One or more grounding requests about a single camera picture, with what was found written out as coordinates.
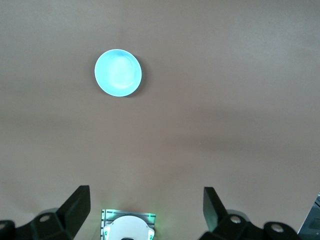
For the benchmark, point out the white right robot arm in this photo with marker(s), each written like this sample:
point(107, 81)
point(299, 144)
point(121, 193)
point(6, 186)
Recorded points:
point(128, 228)

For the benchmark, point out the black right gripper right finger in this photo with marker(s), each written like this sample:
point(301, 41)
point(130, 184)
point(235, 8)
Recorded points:
point(217, 215)

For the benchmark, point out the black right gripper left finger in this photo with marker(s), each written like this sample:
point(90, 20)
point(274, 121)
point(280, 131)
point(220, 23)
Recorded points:
point(70, 212)

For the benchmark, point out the dark equipment beside table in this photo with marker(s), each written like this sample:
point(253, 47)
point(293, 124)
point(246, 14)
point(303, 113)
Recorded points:
point(313, 220)

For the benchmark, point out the light blue plastic bowl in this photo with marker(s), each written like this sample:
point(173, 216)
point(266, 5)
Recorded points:
point(118, 73)

